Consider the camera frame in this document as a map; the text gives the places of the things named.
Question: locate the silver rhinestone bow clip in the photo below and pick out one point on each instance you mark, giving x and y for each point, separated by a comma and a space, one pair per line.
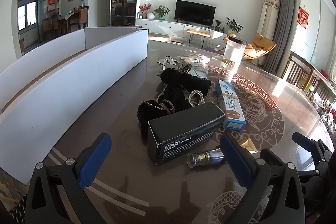
168, 60

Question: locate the black rectangular box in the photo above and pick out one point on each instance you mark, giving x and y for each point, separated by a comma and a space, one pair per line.
183, 134

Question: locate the grey curtain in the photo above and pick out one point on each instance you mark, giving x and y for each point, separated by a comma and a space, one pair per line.
282, 16

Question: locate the pink floor mat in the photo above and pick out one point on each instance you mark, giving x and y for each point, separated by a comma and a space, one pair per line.
178, 41

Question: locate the dining table with cloth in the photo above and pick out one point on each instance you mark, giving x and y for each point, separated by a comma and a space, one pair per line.
71, 18

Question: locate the phone case in clear package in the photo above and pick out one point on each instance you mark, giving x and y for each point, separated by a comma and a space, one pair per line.
200, 73

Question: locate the clear plastic jar black lid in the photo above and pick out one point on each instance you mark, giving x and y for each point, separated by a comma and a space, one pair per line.
233, 53

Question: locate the wooden dining chair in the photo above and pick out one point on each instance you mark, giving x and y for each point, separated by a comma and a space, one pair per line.
46, 26
56, 23
84, 15

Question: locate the round floor cushion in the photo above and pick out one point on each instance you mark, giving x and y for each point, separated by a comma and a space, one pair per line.
158, 37

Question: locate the round white vase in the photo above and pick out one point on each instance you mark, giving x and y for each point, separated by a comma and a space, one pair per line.
151, 16

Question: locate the dark wooden slatted chair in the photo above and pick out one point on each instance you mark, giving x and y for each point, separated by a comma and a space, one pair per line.
296, 69
323, 87

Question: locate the bushy green potted plant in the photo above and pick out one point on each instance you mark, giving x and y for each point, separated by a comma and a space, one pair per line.
161, 11

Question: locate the black furry pouch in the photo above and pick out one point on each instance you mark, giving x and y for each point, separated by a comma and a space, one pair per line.
197, 85

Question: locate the small glass bottle gold cap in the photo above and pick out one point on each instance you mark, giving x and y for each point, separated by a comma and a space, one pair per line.
199, 159

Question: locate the black television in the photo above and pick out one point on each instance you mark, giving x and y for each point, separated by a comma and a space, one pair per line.
194, 12

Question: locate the large leafy potted plant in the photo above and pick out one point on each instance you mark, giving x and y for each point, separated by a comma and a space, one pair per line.
233, 24

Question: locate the white television cabinet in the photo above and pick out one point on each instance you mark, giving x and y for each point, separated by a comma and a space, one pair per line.
168, 27

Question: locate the balcony window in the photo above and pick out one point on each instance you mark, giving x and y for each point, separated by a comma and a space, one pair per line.
26, 15

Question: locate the black velvet scrunchie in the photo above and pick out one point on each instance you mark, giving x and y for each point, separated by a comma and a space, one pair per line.
174, 77
176, 99

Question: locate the black dotted cloth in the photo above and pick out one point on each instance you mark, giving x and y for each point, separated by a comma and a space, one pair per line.
18, 211

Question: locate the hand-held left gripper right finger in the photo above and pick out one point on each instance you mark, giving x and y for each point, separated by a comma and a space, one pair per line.
236, 161

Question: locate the blue and white ointment box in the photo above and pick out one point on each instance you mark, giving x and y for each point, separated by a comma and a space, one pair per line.
231, 108

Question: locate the small potted plant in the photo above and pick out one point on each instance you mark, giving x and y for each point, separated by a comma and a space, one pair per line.
218, 23

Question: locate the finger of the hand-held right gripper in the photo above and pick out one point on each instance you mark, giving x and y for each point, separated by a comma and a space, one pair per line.
317, 179
302, 138

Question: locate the covered standing air conditioner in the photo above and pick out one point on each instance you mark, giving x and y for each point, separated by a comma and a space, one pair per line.
267, 16

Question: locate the red wall hanging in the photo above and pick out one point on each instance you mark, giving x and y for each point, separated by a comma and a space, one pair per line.
303, 16

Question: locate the brown patterned glass desktop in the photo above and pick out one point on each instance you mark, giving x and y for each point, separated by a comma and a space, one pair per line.
118, 108

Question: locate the orange lounge chair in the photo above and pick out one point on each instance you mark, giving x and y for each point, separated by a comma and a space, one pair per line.
262, 44

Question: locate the red flowers in vase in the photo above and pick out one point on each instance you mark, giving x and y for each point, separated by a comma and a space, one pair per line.
145, 6

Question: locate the large white cardboard box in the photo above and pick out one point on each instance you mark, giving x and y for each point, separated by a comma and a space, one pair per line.
65, 98

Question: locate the red door poster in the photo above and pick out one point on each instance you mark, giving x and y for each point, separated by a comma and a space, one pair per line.
51, 5

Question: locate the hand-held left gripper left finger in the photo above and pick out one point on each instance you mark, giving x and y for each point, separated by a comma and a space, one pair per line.
95, 159

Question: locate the small cardboard box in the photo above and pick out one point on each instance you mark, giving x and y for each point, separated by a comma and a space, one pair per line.
21, 45

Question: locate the wooden bench with hairpin legs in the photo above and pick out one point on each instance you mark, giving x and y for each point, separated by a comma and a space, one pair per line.
198, 32

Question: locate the beige cosmetic tube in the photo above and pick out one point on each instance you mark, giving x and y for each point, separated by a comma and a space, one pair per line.
248, 146

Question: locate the floral printed cloth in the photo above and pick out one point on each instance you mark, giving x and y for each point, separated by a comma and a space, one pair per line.
8, 187

